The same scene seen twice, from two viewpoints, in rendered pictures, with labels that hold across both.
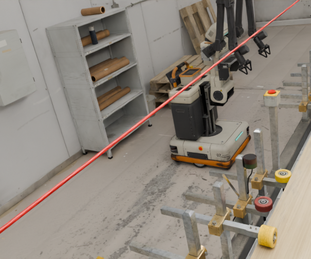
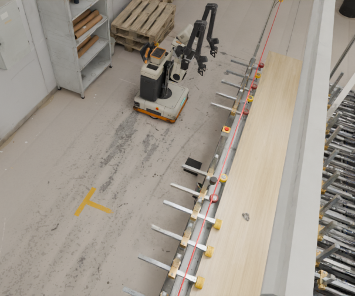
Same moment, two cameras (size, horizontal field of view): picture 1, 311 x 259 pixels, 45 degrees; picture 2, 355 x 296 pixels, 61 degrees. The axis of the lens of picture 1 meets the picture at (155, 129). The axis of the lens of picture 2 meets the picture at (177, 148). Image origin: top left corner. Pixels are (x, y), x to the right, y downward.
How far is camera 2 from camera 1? 139 cm
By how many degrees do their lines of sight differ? 33
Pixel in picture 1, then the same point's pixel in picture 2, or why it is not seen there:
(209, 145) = (164, 108)
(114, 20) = not seen: outside the picture
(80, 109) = (60, 59)
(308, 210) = (235, 205)
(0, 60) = (3, 31)
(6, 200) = (4, 134)
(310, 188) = (236, 189)
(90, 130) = (68, 76)
